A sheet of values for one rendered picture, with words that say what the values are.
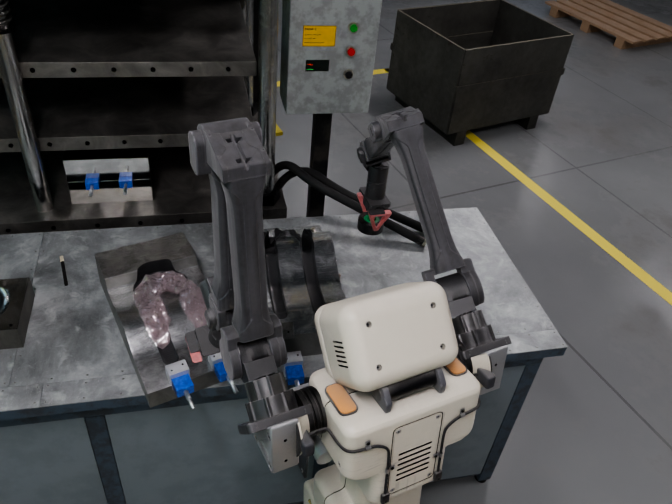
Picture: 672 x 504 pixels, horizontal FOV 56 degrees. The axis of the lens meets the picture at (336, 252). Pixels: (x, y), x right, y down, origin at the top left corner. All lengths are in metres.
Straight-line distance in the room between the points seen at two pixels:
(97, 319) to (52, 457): 0.39
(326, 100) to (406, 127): 0.98
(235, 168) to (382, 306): 0.33
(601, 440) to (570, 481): 0.27
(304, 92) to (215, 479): 1.30
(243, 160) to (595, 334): 2.55
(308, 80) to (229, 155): 1.29
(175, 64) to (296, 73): 0.40
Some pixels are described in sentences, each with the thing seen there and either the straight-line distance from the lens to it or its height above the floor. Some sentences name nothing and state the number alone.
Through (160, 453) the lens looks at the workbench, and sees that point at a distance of 1.97.
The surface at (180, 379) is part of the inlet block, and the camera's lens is 1.59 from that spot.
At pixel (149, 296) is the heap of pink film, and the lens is 1.76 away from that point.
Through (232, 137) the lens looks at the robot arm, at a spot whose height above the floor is 1.62.
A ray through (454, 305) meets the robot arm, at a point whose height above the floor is 1.25.
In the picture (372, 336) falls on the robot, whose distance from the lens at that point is 1.02.
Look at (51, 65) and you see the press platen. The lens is 2.12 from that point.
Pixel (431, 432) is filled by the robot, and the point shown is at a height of 1.17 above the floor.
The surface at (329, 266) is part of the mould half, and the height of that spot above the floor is 0.90.
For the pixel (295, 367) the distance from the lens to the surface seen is 1.64.
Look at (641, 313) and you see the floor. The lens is 3.52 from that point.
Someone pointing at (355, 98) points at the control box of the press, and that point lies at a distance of 2.28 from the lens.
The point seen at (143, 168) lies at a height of 0.92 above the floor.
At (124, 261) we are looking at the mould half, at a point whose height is 0.91.
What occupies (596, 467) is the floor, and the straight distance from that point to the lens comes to 2.77.
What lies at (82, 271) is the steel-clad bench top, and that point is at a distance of 2.03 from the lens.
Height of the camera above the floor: 2.09
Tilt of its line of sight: 39 degrees down
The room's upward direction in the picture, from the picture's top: 6 degrees clockwise
